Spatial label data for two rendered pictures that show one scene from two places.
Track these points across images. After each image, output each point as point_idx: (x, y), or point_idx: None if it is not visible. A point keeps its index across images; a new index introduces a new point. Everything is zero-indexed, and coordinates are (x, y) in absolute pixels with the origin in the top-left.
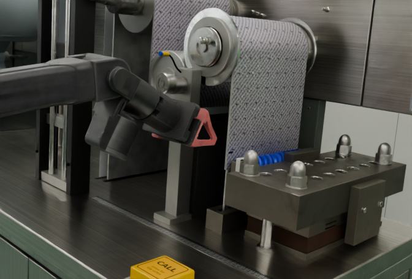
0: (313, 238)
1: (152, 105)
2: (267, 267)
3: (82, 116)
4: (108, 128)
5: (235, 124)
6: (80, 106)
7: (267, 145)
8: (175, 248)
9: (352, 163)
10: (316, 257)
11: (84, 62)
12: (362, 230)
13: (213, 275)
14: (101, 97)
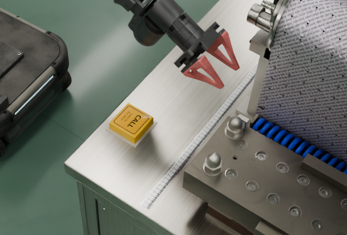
0: (217, 212)
1: (162, 28)
2: (180, 187)
3: None
4: (133, 20)
5: (269, 91)
6: None
7: (313, 135)
8: (190, 124)
9: (344, 227)
10: (217, 224)
11: None
12: None
13: (153, 153)
14: (117, 2)
